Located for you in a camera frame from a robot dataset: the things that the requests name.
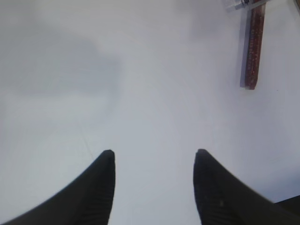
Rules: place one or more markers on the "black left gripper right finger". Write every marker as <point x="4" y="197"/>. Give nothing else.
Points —
<point x="223" y="199"/>

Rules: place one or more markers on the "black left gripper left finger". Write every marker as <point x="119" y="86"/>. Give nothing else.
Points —
<point x="87" y="200"/>

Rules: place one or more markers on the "red glitter pen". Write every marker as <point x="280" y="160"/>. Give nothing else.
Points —
<point x="252" y="47"/>

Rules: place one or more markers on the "clear plastic ruler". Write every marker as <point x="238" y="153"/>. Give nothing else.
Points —
<point x="232" y="5"/>

